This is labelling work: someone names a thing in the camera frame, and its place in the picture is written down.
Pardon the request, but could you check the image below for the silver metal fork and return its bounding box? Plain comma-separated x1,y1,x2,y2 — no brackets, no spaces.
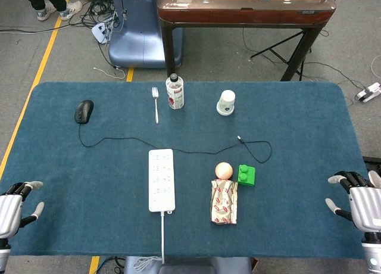
151,86,160,124

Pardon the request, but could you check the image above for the blue table cloth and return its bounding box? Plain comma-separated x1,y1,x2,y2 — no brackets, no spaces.
0,81,374,260

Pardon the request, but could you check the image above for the peach coloured ball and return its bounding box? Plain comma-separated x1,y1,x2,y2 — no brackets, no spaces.
214,162,233,180

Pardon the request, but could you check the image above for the blue grey chair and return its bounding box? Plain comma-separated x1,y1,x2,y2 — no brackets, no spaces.
123,256,253,274

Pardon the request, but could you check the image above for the person in black trousers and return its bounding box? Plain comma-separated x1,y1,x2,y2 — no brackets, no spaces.
21,0,95,21

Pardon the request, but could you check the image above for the white power strip with plugs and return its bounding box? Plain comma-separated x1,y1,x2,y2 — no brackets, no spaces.
91,16,118,44

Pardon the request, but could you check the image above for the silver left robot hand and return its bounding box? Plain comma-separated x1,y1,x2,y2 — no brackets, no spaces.
0,180,45,239

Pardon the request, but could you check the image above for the white floor power strip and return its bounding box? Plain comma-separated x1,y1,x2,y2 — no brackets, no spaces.
356,82,381,103

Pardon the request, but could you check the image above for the crumpled printed snack bag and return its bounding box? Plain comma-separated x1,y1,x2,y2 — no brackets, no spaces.
210,179,239,226

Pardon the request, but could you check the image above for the black computer mouse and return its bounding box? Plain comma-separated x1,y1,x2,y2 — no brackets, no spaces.
74,99,95,125

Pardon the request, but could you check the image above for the brown mahjong table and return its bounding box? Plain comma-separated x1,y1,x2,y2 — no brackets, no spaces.
157,0,337,82

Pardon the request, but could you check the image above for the black cable bundle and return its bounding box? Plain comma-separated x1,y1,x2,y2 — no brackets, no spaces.
68,0,126,45

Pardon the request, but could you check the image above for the white thin floor cable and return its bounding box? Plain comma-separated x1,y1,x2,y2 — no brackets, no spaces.
93,66,127,80

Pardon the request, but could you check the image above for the black floor cable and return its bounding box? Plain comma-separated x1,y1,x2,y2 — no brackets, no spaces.
241,28,367,101

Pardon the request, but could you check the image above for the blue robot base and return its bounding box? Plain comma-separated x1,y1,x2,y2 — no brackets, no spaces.
108,0,184,69

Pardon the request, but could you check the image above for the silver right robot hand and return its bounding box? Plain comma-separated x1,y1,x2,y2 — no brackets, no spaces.
324,170,381,235

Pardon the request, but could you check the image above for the clear plastic drink bottle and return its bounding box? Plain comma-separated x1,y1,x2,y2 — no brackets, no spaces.
165,73,185,110

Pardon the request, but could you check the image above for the green toy building block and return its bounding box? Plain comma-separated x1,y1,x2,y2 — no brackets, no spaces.
237,164,257,188

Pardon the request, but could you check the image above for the white upturned paper cup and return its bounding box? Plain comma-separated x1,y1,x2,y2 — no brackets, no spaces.
216,89,236,117

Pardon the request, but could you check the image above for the black mouse cable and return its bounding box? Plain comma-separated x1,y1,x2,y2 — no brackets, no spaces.
78,123,273,164

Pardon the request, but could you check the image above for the white cable with connector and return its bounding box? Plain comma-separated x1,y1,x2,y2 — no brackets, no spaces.
133,211,165,272

